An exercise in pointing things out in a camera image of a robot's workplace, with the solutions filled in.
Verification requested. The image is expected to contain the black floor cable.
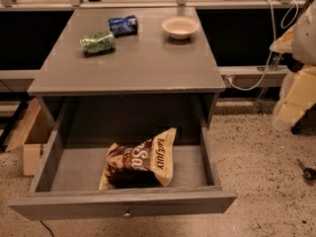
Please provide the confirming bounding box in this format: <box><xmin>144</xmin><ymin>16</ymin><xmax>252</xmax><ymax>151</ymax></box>
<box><xmin>39</xmin><ymin>220</ymin><xmax>55</xmax><ymax>237</ymax></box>

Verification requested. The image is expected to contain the white cable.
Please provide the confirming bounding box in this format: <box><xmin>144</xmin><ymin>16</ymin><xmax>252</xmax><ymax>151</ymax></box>
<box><xmin>226</xmin><ymin>0</ymin><xmax>300</xmax><ymax>92</ymax></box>

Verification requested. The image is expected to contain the brown chip bag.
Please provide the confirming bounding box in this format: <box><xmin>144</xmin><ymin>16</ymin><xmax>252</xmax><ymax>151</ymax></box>
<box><xmin>99</xmin><ymin>127</ymin><xmax>177</xmax><ymax>190</ymax></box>

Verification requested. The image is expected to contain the grey wall rail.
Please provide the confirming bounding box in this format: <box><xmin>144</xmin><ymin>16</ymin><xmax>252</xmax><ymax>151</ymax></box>
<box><xmin>219</xmin><ymin>65</ymin><xmax>288</xmax><ymax>89</ymax></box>

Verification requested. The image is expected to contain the green crushed can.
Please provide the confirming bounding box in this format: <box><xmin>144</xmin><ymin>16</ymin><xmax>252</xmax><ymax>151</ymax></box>
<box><xmin>80</xmin><ymin>31</ymin><xmax>116</xmax><ymax>54</ymax></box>

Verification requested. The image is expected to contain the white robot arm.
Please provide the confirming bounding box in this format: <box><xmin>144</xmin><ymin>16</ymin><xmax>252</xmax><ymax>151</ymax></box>
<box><xmin>292</xmin><ymin>1</ymin><xmax>316</xmax><ymax>65</ymax></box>

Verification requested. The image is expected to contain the blue crushed can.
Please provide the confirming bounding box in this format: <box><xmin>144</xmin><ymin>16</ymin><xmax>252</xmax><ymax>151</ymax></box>
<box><xmin>108</xmin><ymin>15</ymin><xmax>138</xmax><ymax>37</ymax></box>

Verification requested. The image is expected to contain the black caster wheel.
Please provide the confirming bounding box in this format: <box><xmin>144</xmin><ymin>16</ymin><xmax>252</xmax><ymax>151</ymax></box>
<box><xmin>297</xmin><ymin>160</ymin><xmax>316</xmax><ymax>181</ymax></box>

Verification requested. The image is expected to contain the white bowl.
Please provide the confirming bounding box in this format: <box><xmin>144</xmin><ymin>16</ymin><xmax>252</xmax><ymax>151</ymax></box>
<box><xmin>161</xmin><ymin>17</ymin><xmax>198</xmax><ymax>40</ymax></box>

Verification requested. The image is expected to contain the cardboard box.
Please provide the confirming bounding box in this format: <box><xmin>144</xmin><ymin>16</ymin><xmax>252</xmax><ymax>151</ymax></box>
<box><xmin>6</xmin><ymin>99</ymin><xmax>52</xmax><ymax>176</ymax></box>

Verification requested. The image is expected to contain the open grey drawer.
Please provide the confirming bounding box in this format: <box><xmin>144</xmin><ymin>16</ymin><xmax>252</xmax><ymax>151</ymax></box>
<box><xmin>7</xmin><ymin>97</ymin><xmax>238</xmax><ymax>222</ymax></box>

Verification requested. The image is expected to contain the grey cabinet counter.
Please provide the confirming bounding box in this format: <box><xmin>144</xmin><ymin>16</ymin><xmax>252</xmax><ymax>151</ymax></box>
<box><xmin>29</xmin><ymin>7</ymin><xmax>224</xmax><ymax>121</ymax></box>

